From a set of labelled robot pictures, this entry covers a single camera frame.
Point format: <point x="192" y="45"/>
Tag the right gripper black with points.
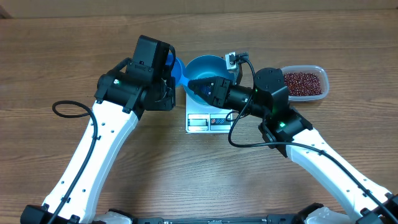
<point x="221" y="88"/>

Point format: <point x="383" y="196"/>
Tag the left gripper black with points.
<point x="170" y="102"/>

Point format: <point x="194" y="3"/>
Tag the blue plastic measuring scoop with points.
<point x="179" y="73"/>

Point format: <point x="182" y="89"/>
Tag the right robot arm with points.
<point x="285" y="129"/>

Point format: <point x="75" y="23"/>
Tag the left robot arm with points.
<point x="141" y="83"/>

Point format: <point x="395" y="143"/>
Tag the blue metal bowl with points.
<point x="207" y="66"/>

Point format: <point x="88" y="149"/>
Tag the white digital kitchen scale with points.
<point x="205" y="119"/>

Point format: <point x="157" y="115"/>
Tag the red beans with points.
<point x="302" y="84"/>

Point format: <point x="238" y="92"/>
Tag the clear plastic food container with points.
<point x="316" y="70"/>

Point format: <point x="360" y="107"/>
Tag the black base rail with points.
<point x="211" y="220"/>

